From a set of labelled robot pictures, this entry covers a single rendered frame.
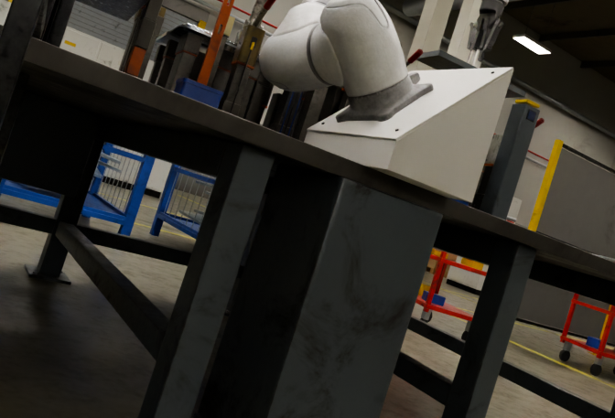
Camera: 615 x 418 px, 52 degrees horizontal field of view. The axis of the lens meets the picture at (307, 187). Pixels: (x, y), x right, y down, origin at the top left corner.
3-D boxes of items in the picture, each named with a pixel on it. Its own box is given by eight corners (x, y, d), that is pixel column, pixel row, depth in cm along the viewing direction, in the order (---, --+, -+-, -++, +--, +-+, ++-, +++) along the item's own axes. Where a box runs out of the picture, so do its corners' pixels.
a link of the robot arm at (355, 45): (387, 92, 141) (354, -4, 133) (326, 102, 153) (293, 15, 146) (421, 66, 151) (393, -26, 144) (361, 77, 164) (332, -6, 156)
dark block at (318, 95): (296, 164, 204) (336, 40, 206) (305, 165, 198) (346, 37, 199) (283, 159, 202) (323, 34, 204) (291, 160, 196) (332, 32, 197)
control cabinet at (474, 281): (443, 283, 1263) (480, 166, 1271) (461, 287, 1291) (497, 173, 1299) (472, 294, 1195) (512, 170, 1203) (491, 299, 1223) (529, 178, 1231)
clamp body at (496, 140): (478, 230, 244) (505, 140, 245) (498, 235, 233) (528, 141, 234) (463, 225, 241) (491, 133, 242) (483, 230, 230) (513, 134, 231)
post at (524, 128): (489, 230, 223) (526, 111, 225) (503, 233, 216) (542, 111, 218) (472, 223, 220) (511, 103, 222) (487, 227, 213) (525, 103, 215)
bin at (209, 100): (204, 125, 170) (214, 94, 170) (214, 126, 161) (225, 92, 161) (165, 112, 165) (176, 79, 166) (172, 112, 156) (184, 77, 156)
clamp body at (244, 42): (225, 141, 199) (260, 35, 200) (234, 142, 190) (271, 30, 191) (205, 134, 197) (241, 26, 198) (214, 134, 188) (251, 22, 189)
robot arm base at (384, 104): (447, 80, 152) (439, 59, 151) (385, 121, 142) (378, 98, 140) (393, 85, 167) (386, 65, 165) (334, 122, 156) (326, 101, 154)
